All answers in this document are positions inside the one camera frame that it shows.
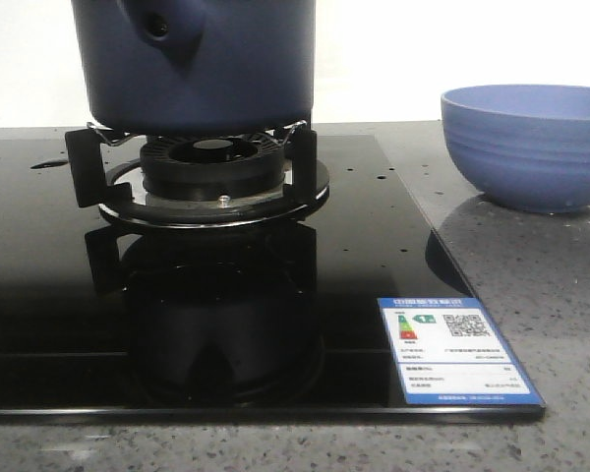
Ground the light blue ribbed bowl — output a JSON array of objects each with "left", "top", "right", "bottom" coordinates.
[{"left": 441, "top": 85, "right": 590, "bottom": 213}]

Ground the dark blue cooking pot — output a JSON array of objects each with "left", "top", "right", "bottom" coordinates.
[{"left": 72, "top": 0, "right": 316, "bottom": 136}]

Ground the black gas burner head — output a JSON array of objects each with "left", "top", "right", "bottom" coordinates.
[{"left": 140, "top": 134, "right": 285, "bottom": 201}]

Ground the black pot support grate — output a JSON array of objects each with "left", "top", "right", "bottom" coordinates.
[{"left": 65, "top": 121, "right": 329, "bottom": 230}]

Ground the black glass gas cooktop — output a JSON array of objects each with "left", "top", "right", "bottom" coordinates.
[{"left": 0, "top": 131, "right": 545, "bottom": 425}]

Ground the blue energy label sticker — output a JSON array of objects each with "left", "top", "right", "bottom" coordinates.
[{"left": 378, "top": 297, "right": 544, "bottom": 406}]

